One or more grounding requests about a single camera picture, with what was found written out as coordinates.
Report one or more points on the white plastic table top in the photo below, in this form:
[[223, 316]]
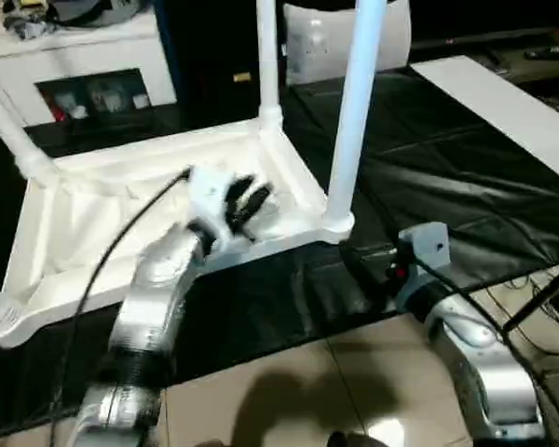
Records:
[[93, 214]]

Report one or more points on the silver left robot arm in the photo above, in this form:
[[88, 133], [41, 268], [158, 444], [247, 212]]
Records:
[[149, 317]]

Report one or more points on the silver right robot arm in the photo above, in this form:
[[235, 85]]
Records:
[[480, 363]]

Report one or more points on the black stand leg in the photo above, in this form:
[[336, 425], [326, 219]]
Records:
[[540, 300]]

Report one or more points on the grey cushion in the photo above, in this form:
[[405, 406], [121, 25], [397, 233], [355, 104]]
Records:
[[317, 42]]

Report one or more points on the white flat board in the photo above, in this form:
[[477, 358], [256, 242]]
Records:
[[503, 102]]

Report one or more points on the white glass-door cabinet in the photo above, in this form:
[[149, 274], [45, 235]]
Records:
[[74, 65]]

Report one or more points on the dark round appliance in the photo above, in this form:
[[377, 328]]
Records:
[[84, 9]]

